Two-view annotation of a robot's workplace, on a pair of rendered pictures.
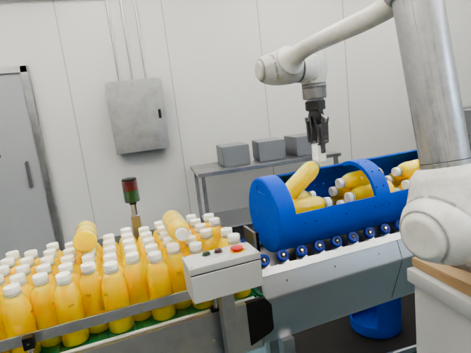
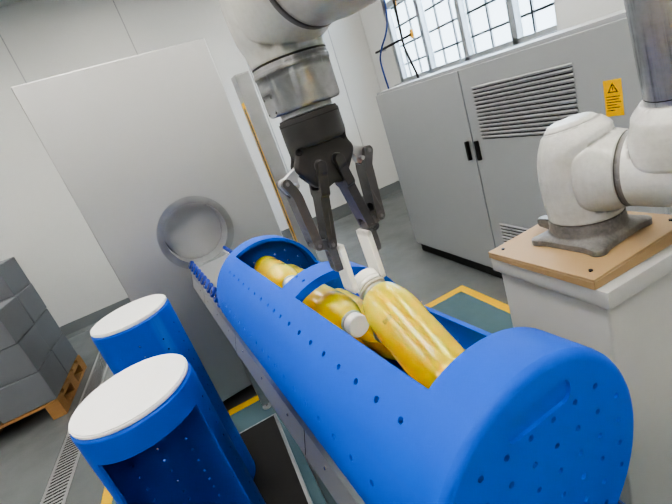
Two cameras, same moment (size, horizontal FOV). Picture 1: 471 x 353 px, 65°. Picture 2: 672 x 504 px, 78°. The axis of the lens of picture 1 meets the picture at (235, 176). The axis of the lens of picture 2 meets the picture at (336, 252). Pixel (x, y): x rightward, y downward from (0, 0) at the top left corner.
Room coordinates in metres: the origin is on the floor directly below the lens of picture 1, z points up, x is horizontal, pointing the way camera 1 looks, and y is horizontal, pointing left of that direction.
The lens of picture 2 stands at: (1.47, 0.19, 1.49)
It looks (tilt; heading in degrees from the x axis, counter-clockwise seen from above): 19 degrees down; 267
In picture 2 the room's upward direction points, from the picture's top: 20 degrees counter-clockwise
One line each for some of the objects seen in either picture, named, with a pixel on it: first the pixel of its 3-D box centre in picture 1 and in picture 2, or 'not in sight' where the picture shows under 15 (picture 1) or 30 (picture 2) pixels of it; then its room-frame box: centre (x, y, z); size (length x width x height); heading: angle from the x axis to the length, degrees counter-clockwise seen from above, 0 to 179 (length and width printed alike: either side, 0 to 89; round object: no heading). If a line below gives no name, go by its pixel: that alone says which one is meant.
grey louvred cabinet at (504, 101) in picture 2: not in sight; (511, 170); (0.06, -2.32, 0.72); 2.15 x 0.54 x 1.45; 102
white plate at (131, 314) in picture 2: not in sight; (129, 314); (2.18, -1.31, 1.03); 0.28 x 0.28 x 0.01
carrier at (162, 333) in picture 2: not in sight; (182, 406); (2.18, -1.31, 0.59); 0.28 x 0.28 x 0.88
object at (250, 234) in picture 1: (252, 244); not in sight; (1.32, -0.03, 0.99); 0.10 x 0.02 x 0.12; 19
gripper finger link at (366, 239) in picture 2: (322, 153); (371, 253); (1.40, -0.34, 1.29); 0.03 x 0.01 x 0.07; 109
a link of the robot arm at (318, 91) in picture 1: (314, 92); (298, 87); (1.42, -0.33, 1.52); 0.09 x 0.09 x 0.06
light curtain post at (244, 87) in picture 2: not in sight; (313, 269); (1.49, -1.55, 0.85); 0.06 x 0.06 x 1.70; 19
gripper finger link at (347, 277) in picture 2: (315, 152); (344, 267); (1.44, -0.32, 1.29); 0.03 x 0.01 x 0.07; 109
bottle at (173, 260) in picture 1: (177, 277); not in sight; (1.10, 0.22, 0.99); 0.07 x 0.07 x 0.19
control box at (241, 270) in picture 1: (222, 270); not in sight; (0.98, 0.07, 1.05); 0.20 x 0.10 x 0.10; 109
